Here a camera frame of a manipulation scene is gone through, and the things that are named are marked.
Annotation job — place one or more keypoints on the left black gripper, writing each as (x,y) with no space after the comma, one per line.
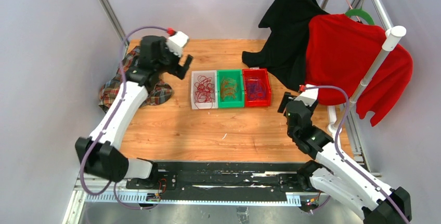
(178,70)

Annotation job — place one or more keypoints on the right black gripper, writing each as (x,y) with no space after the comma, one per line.
(287,97)

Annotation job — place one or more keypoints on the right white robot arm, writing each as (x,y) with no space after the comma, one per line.
(336,174)

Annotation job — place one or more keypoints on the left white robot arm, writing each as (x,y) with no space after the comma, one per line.
(99,152)

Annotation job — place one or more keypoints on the white plastic bin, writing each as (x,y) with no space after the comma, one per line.
(203,87)

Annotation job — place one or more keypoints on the plaid flannel shirt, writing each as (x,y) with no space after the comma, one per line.
(161,93)

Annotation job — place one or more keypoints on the red plastic bin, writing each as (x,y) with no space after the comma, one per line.
(256,87)

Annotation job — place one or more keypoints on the green plastic bin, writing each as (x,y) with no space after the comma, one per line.
(230,89)

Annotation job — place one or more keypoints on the red t-shirt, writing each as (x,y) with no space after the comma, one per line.
(340,52)

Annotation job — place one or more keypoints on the black t-shirt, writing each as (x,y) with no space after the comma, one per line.
(284,53)

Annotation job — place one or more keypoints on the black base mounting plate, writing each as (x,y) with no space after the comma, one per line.
(214,168)

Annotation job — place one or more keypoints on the green hanger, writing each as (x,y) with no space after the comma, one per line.
(361,14)

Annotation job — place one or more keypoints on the white clothes rack pole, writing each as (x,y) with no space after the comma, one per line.
(393,36)

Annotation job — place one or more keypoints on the metal rack top bar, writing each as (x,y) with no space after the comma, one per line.
(382,14)

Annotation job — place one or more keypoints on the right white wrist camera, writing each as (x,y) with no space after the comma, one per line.
(308,94)

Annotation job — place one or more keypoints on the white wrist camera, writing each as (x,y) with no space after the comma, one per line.
(177,42)
(308,94)

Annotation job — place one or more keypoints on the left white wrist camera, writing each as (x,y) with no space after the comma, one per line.
(177,42)

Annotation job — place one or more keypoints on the slotted aluminium rail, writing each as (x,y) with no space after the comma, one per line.
(248,189)

